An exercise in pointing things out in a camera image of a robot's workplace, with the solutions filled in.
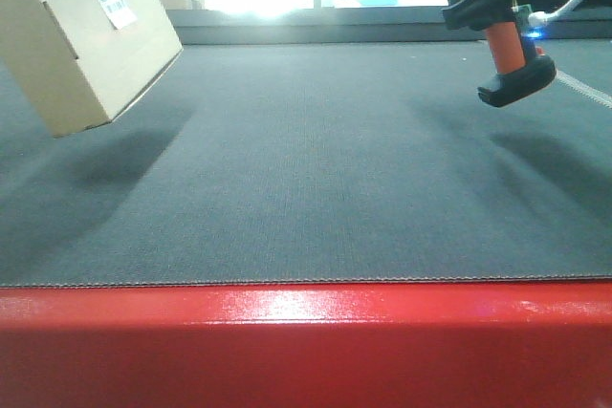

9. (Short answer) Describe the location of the orange black scanner gun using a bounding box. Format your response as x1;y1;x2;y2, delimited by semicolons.
448;0;556;108

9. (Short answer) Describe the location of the brown cardboard package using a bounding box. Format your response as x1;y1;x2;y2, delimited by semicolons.
1;0;182;137

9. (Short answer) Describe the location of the white barcode label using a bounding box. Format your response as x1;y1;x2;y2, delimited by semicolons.
98;0;138;30

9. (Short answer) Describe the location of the red conveyor frame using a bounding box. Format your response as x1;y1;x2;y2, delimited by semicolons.
1;282;611;407

